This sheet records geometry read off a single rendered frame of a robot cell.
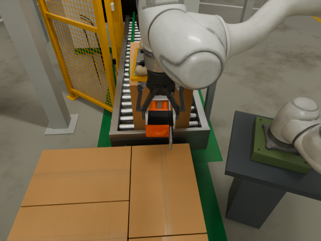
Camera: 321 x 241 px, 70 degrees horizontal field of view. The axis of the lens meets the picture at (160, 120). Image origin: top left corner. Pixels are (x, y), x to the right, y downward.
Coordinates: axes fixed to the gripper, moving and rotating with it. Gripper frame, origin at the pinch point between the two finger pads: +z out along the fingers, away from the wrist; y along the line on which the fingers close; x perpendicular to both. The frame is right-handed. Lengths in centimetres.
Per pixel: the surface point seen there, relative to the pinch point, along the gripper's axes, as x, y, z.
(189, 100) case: -63, -18, 42
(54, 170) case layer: -26, 66, 68
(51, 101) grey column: -114, 105, 84
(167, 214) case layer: 1, -4, 68
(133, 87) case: -60, 17, 30
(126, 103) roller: -92, 29, 68
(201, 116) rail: -71, -30, 63
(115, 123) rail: -63, 33, 63
